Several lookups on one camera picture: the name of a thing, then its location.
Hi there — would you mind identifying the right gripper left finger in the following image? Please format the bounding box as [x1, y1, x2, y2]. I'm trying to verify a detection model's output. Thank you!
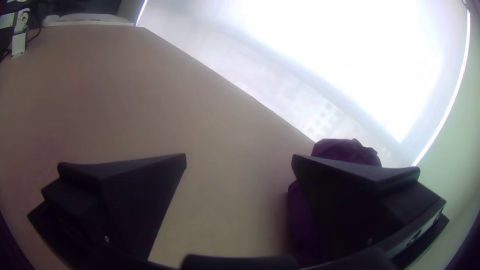
[27, 152, 187, 262]

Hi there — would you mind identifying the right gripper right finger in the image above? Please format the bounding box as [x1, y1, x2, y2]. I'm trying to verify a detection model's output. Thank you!
[291, 153, 447, 265]

